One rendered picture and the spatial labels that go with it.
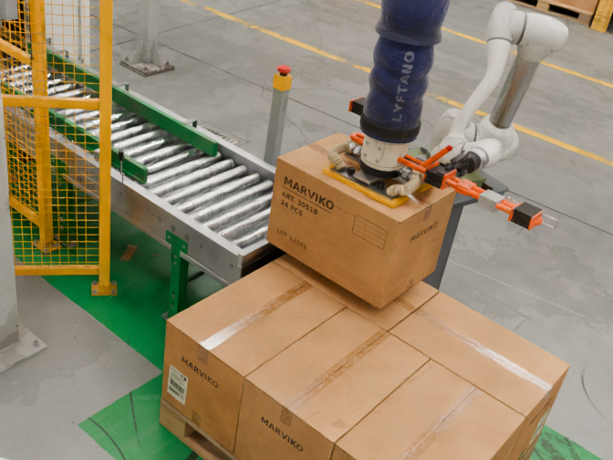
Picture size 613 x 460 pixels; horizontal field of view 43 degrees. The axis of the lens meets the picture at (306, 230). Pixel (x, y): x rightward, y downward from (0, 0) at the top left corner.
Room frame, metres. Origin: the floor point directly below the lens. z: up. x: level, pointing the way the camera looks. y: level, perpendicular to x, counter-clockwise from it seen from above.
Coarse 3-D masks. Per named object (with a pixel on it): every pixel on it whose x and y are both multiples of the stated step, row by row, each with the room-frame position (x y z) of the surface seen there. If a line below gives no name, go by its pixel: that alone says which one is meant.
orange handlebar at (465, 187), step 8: (352, 136) 2.73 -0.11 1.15; (360, 136) 2.75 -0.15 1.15; (400, 160) 2.59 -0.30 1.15; (416, 160) 2.61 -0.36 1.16; (416, 168) 2.55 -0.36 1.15; (424, 168) 2.54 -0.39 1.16; (448, 184) 2.47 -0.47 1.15; (456, 184) 2.46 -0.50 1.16; (464, 184) 2.46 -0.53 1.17; (472, 184) 2.46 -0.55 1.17; (464, 192) 2.43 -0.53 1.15; (472, 192) 2.42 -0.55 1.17; (480, 192) 2.44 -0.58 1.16; (504, 200) 2.39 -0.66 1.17; (504, 208) 2.34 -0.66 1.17; (536, 224) 2.28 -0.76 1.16
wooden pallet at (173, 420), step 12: (168, 408) 2.16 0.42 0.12; (168, 420) 2.16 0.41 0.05; (180, 420) 2.12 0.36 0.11; (180, 432) 2.12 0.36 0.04; (192, 432) 2.15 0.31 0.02; (204, 432) 2.05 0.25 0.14; (192, 444) 2.09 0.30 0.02; (204, 444) 2.10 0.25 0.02; (216, 444) 2.01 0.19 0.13; (204, 456) 2.04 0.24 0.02; (216, 456) 2.05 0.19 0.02; (228, 456) 2.06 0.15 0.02; (528, 456) 2.30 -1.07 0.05
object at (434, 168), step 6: (438, 162) 2.57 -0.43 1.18; (426, 168) 2.52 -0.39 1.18; (432, 168) 2.54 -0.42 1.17; (438, 168) 2.55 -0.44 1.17; (426, 174) 2.51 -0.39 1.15; (432, 174) 2.49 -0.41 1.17; (438, 174) 2.48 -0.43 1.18; (450, 174) 2.50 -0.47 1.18; (426, 180) 2.50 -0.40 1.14; (432, 180) 2.50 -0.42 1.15; (438, 180) 2.48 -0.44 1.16; (444, 180) 2.47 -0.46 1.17; (438, 186) 2.47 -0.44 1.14; (444, 186) 2.48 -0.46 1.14
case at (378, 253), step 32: (288, 160) 2.71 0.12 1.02; (320, 160) 2.75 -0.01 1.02; (352, 160) 2.80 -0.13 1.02; (288, 192) 2.67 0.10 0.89; (320, 192) 2.58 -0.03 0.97; (352, 192) 2.53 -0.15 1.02; (416, 192) 2.62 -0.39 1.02; (448, 192) 2.66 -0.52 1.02; (288, 224) 2.66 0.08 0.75; (320, 224) 2.57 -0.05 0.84; (352, 224) 2.48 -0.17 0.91; (384, 224) 2.41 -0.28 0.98; (416, 224) 2.47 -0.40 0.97; (320, 256) 2.55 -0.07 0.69; (352, 256) 2.47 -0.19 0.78; (384, 256) 2.39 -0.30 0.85; (416, 256) 2.53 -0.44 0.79; (352, 288) 2.45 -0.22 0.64; (384, 288) 2.37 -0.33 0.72
